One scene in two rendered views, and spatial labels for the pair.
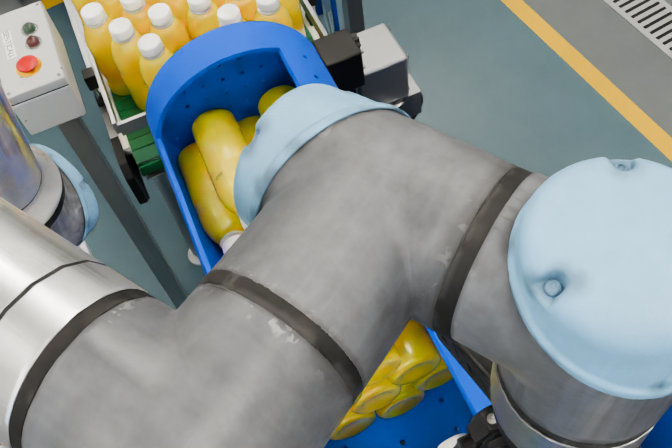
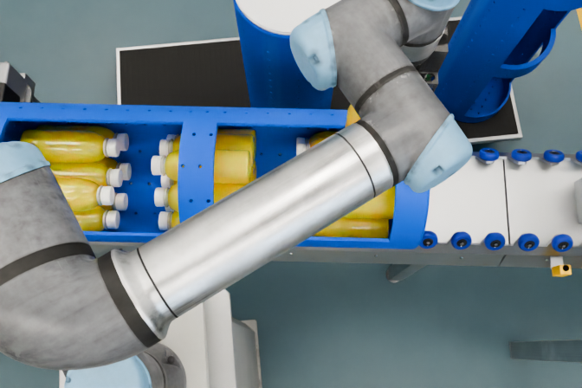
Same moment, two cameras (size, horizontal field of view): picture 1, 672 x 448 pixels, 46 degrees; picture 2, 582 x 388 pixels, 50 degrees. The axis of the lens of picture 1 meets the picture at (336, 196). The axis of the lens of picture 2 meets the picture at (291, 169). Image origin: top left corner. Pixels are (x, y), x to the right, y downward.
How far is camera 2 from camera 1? 47 cm
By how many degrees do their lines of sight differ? 32
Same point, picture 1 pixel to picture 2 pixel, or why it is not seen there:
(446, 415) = (270, 156)
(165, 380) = (408, 113)
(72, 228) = not seen: hidden behind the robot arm
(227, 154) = not seen: hidden behind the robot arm
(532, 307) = (433, 3)
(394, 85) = (18, 84)
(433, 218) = (384, 16)
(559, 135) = (71, 22)
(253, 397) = (423, 92)
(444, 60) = not seen: outside the picture
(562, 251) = not seen: outside the picture
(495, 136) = (45, 60)
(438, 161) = (364, 3)
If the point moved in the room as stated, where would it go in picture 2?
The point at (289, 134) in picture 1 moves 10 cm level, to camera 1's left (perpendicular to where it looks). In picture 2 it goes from (325, 44) to (299, 135)
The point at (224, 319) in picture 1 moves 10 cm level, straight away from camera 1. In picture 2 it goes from (394, 90) to (292, 99)
